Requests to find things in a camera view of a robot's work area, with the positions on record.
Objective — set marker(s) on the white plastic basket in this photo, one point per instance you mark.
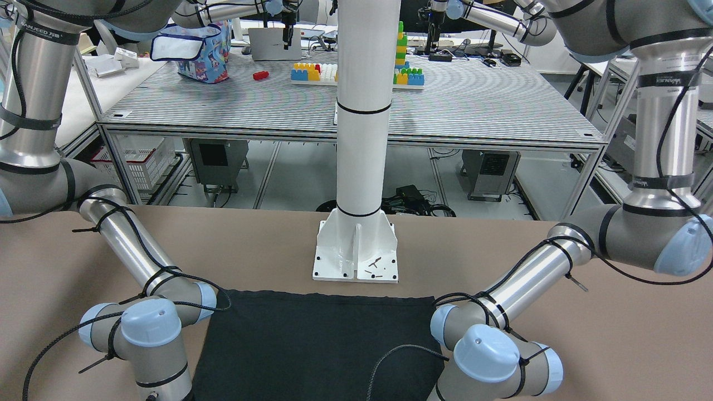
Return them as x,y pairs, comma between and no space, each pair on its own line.
147,158

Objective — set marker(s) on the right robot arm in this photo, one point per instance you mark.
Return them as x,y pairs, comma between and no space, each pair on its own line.
146,331

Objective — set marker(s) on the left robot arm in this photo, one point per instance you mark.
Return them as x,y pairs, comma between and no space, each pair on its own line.
658,226

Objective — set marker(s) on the patterned blue bag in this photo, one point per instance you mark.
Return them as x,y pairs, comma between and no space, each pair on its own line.
200,53

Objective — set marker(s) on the red toy block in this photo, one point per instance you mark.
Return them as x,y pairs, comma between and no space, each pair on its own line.
260,75

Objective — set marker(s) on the black printed t-shirt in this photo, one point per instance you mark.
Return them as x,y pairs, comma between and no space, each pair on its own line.
275,346

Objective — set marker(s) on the white mounting column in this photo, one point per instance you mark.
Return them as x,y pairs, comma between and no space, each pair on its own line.
357,242

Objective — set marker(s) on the colourful toy blocks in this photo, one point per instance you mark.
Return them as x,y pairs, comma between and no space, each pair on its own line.
361,50

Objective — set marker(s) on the striped background table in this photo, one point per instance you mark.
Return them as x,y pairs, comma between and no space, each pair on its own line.
464,105

